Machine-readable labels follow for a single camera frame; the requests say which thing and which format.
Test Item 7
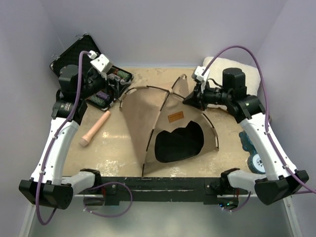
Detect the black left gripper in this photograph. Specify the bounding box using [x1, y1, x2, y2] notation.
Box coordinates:
[78, 67, 130, 100]

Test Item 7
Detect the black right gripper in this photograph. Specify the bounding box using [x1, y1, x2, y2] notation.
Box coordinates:
[184, 79, 232, 111]

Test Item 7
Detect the beige fabric pet tent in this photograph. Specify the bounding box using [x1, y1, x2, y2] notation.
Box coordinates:
[119, 74, 219, 176]

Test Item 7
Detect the white fluffy pillow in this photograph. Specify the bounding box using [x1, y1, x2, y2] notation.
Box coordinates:
[201, 66, 264, 117]

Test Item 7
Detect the black tent pole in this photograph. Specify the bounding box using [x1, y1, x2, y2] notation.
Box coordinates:
[119, 84, 219, 151]
[140, 75, 188, 176]

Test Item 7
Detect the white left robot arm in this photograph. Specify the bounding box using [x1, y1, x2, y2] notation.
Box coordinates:
[18, 65, 116, 209]

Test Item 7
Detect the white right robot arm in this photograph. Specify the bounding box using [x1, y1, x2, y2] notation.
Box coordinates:
[183, 66, 309, 205]

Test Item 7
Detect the black poker chip case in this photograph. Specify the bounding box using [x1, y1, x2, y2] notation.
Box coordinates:
[49, 33, 135, 111]

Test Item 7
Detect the green chip stack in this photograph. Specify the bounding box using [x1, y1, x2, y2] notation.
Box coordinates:
[117, 70, 130, 80]

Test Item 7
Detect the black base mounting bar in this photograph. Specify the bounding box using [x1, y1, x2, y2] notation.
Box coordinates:
[101, 177, 236, 205]

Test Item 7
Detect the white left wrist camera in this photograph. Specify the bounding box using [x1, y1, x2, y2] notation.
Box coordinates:
[88, 50, 113, 75]

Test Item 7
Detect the beige wooden handle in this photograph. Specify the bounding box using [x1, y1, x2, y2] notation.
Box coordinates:
[79, 111, 111, 147]

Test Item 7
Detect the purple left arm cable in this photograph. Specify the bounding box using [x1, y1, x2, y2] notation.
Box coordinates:
[35, 50, 93, 226]

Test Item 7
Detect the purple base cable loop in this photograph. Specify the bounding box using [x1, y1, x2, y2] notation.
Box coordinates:
[83, 181, 134, 218]

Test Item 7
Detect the aluminium frame rail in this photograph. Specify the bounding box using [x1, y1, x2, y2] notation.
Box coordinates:
[19, 195, 302, 237]

